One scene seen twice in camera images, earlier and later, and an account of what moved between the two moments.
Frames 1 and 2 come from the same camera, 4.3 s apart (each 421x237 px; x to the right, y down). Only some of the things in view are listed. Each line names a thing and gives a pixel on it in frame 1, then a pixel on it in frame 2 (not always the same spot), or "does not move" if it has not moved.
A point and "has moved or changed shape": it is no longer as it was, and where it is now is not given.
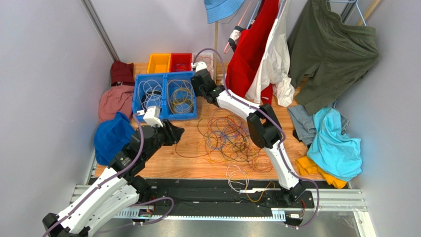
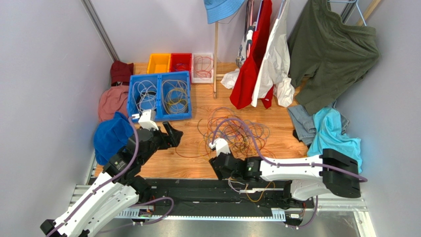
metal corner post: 99,26 does not move
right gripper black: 198,83 -> 218,165
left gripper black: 172,133 does not move
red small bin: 181,62 does not move
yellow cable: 182,96 has moved or changed shape
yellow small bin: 158,63 does not move
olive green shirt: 326,54 does not move
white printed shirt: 234,36 -> 229,80
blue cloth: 110,137 does not move
